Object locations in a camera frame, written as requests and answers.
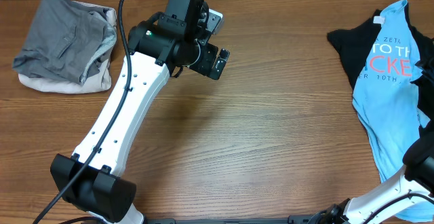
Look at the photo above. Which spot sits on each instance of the white folded garment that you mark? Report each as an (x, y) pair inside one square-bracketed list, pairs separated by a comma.
[(68, 86)]

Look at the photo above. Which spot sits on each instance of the light blue printed t-shirt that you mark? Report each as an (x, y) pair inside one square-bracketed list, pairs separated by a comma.
[(385, 97)]

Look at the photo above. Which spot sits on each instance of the black t-shirt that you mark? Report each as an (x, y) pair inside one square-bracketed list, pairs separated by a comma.
[(353, 47)]

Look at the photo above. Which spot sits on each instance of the grey folded trousers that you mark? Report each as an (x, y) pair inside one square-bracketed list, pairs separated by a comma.
[(57, 40)]

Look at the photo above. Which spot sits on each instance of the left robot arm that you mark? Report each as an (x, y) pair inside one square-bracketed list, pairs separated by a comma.
[(156, 49)]

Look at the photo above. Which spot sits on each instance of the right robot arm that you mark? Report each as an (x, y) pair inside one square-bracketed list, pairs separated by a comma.
[(410, 185)]

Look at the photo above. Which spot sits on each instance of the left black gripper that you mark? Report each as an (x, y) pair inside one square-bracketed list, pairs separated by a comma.
[(204, 65)]

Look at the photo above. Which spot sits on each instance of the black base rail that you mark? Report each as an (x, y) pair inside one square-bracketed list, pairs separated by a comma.
[(292, 219)]

